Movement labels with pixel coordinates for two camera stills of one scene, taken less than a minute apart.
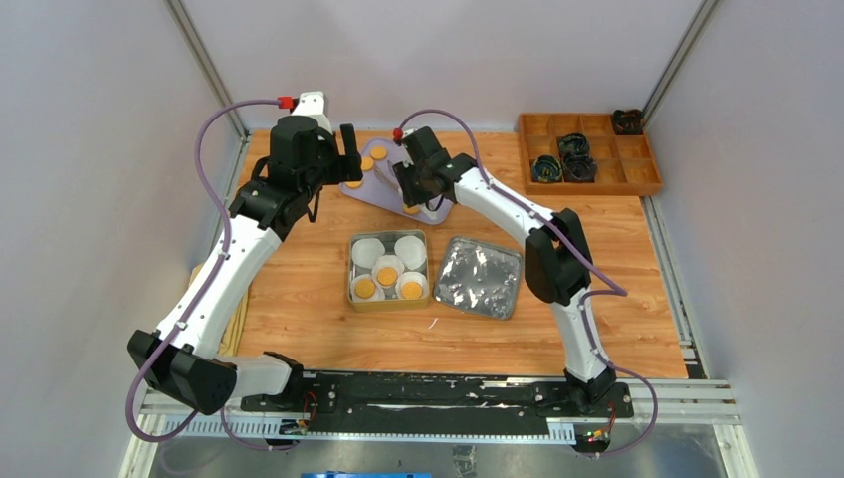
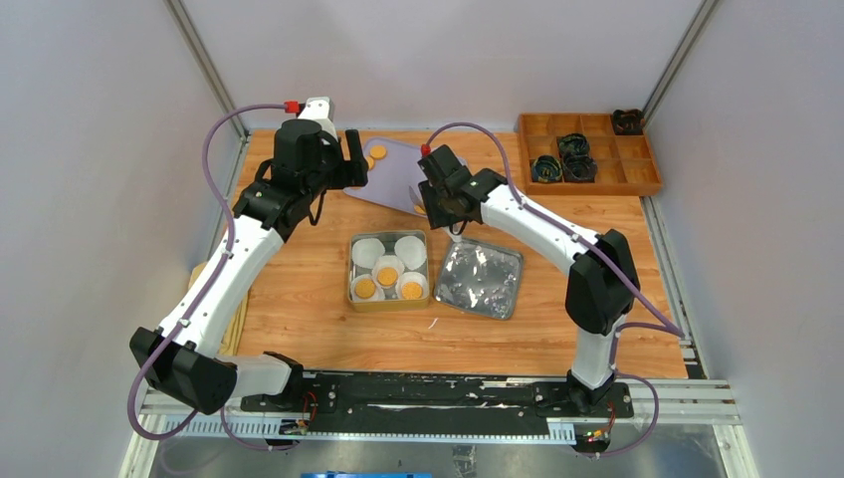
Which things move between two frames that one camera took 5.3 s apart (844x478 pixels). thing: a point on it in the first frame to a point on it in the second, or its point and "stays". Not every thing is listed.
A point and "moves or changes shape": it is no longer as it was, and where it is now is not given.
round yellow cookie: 365,289 stays
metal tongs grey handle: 390,172 moves or changes shape
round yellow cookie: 387,276 stays
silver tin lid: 480,278 stays
